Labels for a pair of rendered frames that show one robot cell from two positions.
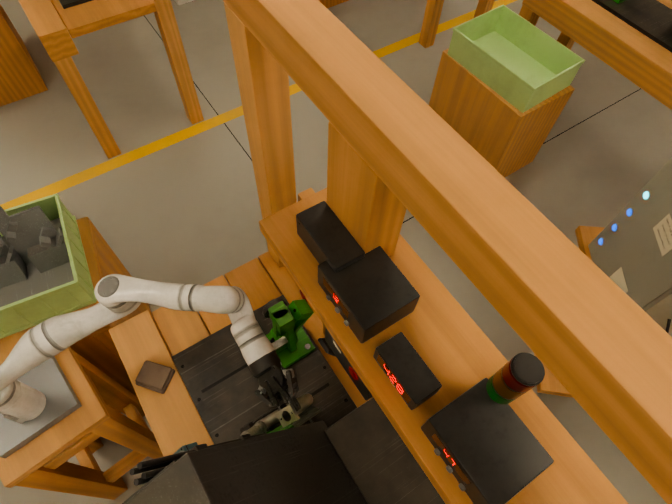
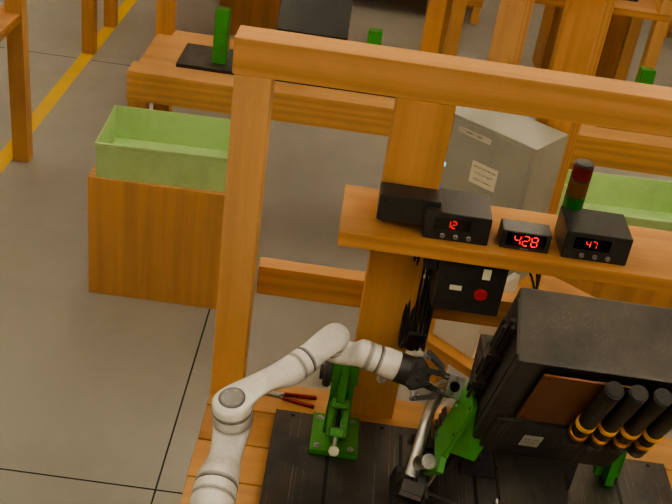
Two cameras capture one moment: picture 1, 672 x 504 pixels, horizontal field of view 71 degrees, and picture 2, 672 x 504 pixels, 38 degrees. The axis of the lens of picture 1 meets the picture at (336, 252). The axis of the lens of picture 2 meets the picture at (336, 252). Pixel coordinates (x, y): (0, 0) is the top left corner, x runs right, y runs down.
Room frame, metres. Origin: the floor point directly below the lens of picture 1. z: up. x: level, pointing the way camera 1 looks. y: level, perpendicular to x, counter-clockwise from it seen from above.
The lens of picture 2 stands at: (-0.60, 1.81, 2.71)
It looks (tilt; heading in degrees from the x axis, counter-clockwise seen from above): 31 degrees down; 306
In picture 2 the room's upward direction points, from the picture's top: 8 degrees clockwise
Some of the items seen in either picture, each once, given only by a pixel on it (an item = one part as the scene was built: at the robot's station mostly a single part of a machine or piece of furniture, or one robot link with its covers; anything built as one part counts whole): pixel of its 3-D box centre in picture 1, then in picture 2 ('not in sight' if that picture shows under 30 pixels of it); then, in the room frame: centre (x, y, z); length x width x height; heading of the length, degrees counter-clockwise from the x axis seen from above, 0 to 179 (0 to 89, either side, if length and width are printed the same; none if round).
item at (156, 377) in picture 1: (154, 376); not in sight; (0.39, 0.55, 0.91); 0.10 x 0.08 x 0.03; 75
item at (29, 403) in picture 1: (15, 398); not in sight; (0.28, 0.92, 0.97); 0.09 x 0.09 x 0.17; 50
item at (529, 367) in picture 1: (522, 372); (582, 170); (0.22, -0.29, 1.71); 0.05 x 0.05 x 0.04
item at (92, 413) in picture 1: (39, 409); not in sight; (0.28, 0.92, 0.83); 0.32 x 0.32 x 0.04; 43
